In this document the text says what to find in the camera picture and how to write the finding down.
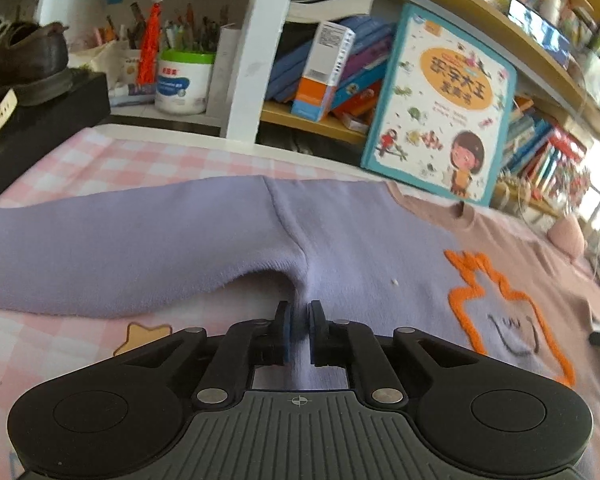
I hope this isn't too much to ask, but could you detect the brown leather shoe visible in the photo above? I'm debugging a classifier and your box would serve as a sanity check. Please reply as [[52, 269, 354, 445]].
[[0, 21, 74, 107]]

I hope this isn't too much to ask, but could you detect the bunch of pens and pencils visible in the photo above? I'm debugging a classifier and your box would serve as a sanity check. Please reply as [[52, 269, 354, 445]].
[[95, 2, 231, 56]]

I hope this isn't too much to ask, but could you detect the thick black-covered book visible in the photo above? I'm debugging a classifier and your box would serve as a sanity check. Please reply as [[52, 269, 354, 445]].
[[285, 0, 379, 24]]

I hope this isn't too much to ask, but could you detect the pink checked tablecloth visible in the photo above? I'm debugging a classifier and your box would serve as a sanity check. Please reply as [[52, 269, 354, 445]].
[[0, 125, 600, 480]]

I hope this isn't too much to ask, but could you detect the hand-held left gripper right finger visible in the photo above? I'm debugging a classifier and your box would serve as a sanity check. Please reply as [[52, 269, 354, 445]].
[[307, 300, 485, 407]]

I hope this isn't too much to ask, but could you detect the white can pen holder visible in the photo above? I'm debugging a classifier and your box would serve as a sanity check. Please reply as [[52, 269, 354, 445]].
[[154, 49, 216, 116]]

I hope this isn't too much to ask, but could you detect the purple and pink sweater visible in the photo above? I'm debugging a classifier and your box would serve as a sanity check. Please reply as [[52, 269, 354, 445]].
[[0, 176, 600, 480]]

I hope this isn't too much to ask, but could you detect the white and orange toothbrush box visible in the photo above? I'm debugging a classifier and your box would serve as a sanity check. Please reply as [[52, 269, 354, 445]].
[[290, 21, 356, 122]]

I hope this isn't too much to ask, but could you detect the stack of blue books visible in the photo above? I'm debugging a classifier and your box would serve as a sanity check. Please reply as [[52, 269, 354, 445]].
[[265, 15, 397, 111]]

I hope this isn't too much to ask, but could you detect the row of colourful books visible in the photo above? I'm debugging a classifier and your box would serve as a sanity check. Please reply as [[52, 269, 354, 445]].
[[497, 94, 593, 206]]

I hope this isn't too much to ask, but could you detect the white wooden bookshelf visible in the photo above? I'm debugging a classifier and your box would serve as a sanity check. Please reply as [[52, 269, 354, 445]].
[[35, 0, 600, 151]]

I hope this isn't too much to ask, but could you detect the teal children's picture book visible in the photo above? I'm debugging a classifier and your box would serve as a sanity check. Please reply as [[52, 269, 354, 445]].
[[360, 2, 519, 208]]

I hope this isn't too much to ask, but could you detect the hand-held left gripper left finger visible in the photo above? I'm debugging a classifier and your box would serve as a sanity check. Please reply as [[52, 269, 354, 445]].
[[115, 301, 295, 408]]

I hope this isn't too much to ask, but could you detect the shelf of assorted small boxes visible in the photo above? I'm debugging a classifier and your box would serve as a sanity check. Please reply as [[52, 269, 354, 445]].
[[425, 0, 600, 92]]

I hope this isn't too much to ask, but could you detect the black box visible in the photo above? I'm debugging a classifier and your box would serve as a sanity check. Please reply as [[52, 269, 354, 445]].
[[0, 71, 112, 206]]

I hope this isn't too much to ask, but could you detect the red tassel ornament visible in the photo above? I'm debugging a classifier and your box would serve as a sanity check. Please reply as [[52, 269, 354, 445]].
[[137, 0, 169, 87]]

